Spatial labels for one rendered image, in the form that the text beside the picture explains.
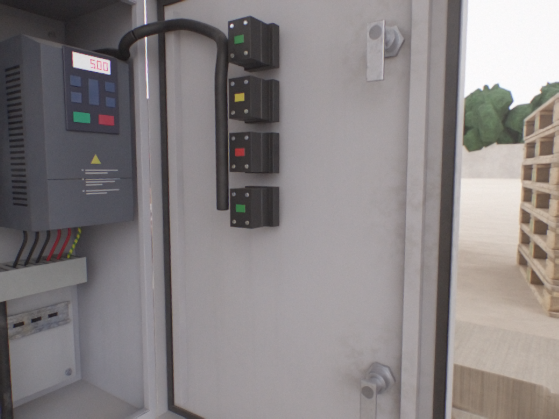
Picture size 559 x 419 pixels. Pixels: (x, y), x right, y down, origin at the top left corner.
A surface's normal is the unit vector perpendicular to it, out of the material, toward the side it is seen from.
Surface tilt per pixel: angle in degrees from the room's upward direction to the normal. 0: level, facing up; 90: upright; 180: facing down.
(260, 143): 90
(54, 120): 90
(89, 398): 0
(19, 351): 90
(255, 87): 90
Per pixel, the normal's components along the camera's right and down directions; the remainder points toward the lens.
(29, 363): 0.82, 0.05
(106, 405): 0.00, -1.00
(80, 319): -0.57, 0.07
